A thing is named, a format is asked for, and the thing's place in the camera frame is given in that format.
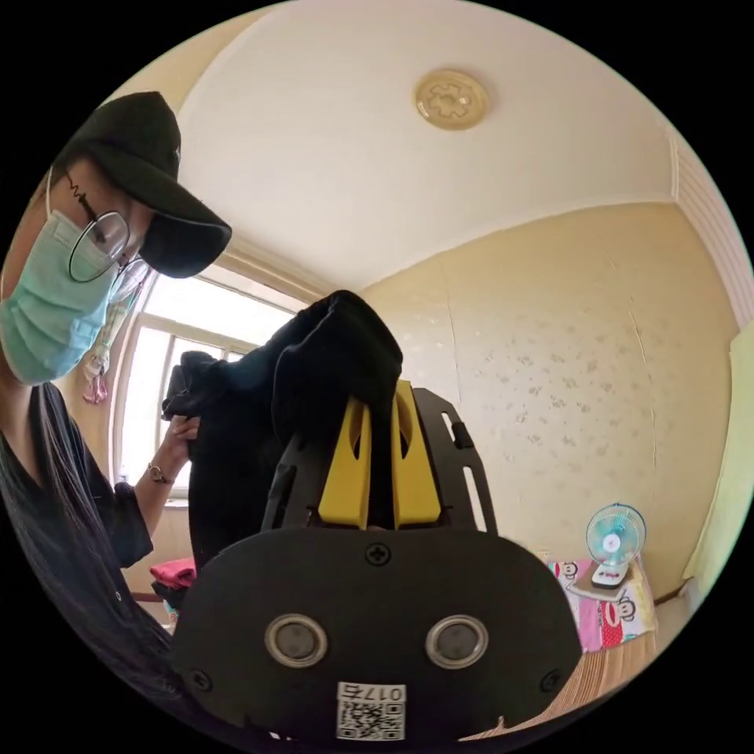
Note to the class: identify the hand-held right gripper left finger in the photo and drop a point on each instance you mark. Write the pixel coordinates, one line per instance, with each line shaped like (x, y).
(347, 477)

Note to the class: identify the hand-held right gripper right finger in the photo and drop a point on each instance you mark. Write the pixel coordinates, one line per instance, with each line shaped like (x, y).
(415, 471)

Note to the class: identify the black pants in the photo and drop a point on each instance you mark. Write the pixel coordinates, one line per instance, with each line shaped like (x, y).
(235, 424)

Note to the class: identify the person's left forearm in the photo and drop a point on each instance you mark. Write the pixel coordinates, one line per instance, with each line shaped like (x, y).
(154, 501)

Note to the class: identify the person's left hand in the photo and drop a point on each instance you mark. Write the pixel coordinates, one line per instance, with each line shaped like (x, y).
(179, 435)

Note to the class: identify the pile of clothes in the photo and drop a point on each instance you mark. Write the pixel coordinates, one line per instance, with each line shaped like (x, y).
(172, 576)

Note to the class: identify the small table fan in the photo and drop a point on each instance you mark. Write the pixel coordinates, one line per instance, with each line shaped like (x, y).
(614, 545)

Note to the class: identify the window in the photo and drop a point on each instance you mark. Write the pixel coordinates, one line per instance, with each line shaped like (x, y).
(153, 377)

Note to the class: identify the person's body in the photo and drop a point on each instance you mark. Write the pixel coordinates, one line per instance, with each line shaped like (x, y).
(65, 471)

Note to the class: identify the round ceiling lamp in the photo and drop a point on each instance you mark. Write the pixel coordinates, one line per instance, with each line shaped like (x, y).
(451, 101)

